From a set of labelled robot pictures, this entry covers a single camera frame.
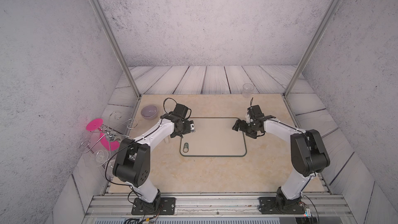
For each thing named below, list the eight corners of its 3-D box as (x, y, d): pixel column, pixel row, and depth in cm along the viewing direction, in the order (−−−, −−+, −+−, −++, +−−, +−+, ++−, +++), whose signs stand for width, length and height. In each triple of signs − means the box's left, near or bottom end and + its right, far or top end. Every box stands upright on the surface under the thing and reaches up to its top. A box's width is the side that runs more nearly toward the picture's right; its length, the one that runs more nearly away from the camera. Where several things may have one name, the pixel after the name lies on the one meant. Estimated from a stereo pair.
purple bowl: (141, 121, 109) (139, 116, 105) (145, 109, 116) (143, 105, 112) (155, 121, 109) (153, 116, 105) (158, 109, 116) (156, 104, 112)
